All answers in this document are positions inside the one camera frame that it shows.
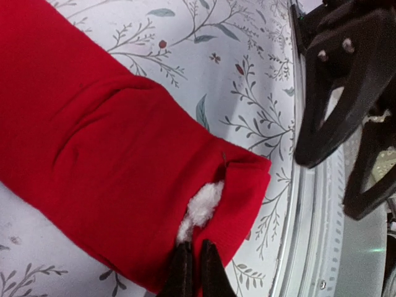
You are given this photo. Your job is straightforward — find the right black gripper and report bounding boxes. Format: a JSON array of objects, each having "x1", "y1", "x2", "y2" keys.
[{"x1": 290, "y1": 0, "x2": 396, "y2": 121}]

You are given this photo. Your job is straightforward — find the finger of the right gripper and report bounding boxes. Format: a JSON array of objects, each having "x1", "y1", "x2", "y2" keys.
[
  {"x1": 294, "y1": 47, "x2": 387, "y2": 168},
  {"x1": 343, "y1": 120, "x2": 395, "y2": 220}
]

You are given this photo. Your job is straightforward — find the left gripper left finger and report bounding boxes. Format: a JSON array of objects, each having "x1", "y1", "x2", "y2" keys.
[{"x1": 161, "y1": 241, "x2": 194, "y2": 297}]

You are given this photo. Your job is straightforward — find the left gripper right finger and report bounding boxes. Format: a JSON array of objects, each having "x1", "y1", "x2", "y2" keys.
[{"x1": 200, "y1": 239, "x2": 237, "y2": 297}]

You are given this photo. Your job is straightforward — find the red sock pair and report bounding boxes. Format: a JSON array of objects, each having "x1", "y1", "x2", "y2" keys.
[{"x1": 1, "y1": 1, "x2": 271, "y2": 296}]

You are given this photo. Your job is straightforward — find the floral tablecloth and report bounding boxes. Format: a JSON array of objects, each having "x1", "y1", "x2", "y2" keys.
[{"x1": 1, "y1": 1, "x2": 295, "y2": 296}]

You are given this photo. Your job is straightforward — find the aluminium front rail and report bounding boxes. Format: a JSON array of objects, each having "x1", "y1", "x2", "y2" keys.
[{"x1": 269, "y1": 61, "x2": 396, "y2": 297}]

